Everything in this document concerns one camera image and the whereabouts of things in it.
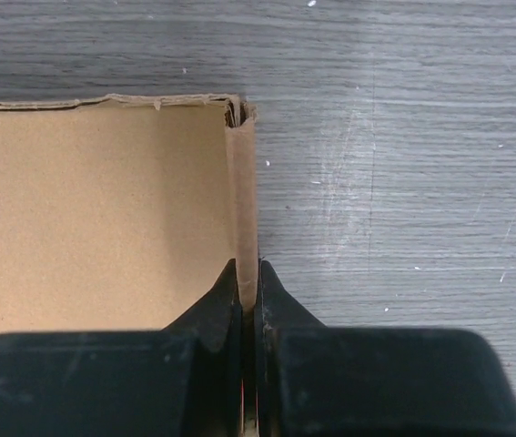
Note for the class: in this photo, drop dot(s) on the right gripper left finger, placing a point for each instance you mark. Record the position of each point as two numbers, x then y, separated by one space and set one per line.
183 380

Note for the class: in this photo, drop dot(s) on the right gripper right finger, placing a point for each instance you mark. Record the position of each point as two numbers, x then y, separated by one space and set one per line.
317 380

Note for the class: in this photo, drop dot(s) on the cardboard box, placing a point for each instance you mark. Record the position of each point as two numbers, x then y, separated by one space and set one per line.
119 212

